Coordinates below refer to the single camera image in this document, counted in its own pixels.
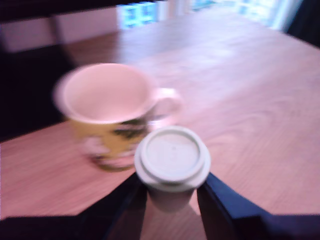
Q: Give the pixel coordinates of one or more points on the cartoon print coffee mug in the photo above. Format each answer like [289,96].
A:
[110,112]

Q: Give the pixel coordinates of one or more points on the white coffee capsule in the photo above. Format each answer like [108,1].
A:
[172,165]

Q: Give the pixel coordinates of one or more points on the dark chair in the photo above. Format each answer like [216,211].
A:
[27,60]

